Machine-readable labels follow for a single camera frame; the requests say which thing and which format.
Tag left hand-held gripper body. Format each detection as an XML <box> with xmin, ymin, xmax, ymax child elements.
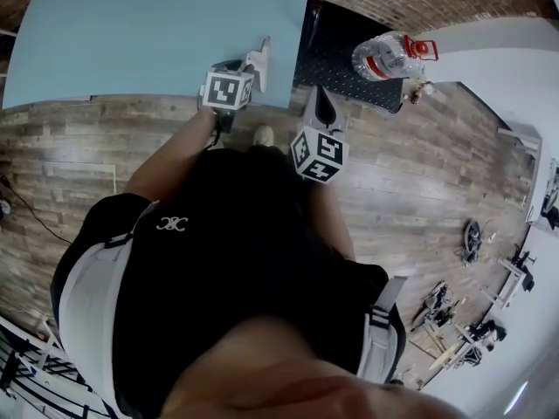
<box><xmin>200</xmin><ymin>58</ymin><xmax>256</xmax><ymax>134</ymax></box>

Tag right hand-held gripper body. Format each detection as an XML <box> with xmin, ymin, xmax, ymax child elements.
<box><xmin>289</xmin><ymin>120</ymin><xmax>351</xmax><ymax>186</ymax></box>

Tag person's right forearm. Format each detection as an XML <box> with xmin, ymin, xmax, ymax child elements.
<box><xmin>305</xmin><ymin>175</ymin><xmax>357</xmax><ymax>262</ymax></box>

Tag person's left forearm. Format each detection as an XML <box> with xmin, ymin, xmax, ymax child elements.
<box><xmin>123</xmin><ymin>106</ymin><xmax>218</xmax><ymax>204</ymax></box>

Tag black rubber mat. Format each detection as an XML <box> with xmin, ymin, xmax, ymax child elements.
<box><xmin>293</xmin><ymin>9</ymin><xmax>405</xmax><ymax>115</ymax></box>

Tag person's beige shoe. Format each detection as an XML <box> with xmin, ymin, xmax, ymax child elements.
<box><xmin>252</xmin><ymin>125</ymin><xmax>276</xmax><ymax>148</ymax></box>

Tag large clear water bottle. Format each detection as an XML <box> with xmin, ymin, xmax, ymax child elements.
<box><xmin>351</xmin><ymin>31</ymin><xmax>438</xmax><ymax>82</ymax></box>

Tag light blue table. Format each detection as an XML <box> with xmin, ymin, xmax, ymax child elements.
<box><xmin>1</xmin><ymin>0</ymin><xmax>314</xmax><ymax>111</ymax></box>

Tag person's black shirt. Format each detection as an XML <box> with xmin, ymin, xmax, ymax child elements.
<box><xmin>49</xmin><ymin>144</ymin><xmax>410</xmax><ymax>419</ymax></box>

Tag pile of black tools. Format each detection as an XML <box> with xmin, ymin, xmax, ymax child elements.
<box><xmin>412</xmin><ymin>279</ymin><xmax>460</xmax><ymax>329</ymax></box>

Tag person's chin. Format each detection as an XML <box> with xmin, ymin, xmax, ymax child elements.
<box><xmin>160</xmin><ymin>314</ymin><xmax>471</xmax><ymax>419</ymax></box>

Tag wooden sticks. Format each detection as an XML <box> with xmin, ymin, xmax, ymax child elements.
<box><xmin>410</xmin><ymin>320</ymin><xmax>466</xmax><ymax>373</ymax></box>

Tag black device on stand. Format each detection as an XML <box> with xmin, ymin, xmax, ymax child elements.
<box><xmin>453</xmin><ymin>318</ymin><xmax>508</xmax><ymax>368</ymax></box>

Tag person's white harness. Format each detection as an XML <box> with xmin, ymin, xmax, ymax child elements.
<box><xmin>57</xmin><ymin>198</ymin><xmax>409</xmax><ymax>419</ymax></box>

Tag black cable coil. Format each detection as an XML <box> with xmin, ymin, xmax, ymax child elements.
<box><xmin>453</xmin><ymin>217</ymin><xmax>485</xmax><ymax>264</ymax></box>

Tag black floor cable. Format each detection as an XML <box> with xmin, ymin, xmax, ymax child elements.
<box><xmin>0</xmin><ymin>173</ymin><xmax>74</xmax><ymax>246</ymax></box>

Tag grey metal frame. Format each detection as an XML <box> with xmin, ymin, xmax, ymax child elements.
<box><xmin>480</xmin><ymin>244</ymin><xmax>539</xmax><ymax>310</ymax></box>

